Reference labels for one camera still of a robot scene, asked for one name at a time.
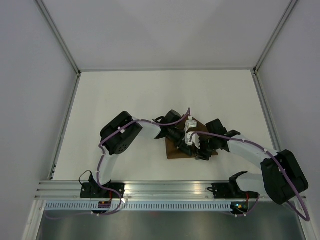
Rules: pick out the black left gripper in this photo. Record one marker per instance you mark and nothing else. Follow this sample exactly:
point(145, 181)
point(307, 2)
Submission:
point(181, 145)

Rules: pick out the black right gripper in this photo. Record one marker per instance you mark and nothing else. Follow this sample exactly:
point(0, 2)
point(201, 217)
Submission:
point(201, 154)

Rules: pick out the brown cloth napkin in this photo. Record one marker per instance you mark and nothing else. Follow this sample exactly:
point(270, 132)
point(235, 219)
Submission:
point(175, 152)

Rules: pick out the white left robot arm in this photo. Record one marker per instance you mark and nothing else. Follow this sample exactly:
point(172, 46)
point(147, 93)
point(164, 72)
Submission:
point(119, 134)

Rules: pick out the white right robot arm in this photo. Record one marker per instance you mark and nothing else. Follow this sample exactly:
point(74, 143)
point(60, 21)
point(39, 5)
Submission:
point(281, 177)

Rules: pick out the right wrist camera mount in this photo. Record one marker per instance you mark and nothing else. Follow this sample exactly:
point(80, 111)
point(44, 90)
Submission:
point(192, 139)

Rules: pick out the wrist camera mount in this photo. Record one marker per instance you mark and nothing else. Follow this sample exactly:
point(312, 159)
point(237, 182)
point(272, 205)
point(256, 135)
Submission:
point(190, 123)
point(192, 139)

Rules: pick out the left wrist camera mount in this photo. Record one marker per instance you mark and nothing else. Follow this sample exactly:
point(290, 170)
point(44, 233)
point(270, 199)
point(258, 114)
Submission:
point(190, 123)

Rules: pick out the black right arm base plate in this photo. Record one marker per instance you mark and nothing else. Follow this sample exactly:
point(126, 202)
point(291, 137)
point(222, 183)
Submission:
point(229, 190)

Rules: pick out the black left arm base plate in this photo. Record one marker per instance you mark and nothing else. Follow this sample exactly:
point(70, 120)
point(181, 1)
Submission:
point(93, 191)

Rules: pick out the aluminium frame rail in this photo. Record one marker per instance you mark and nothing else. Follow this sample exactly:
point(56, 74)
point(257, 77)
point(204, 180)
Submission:
point(133, 190)

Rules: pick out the white slotted cable duct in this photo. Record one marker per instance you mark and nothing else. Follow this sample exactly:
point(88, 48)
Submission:
point(220, 206)

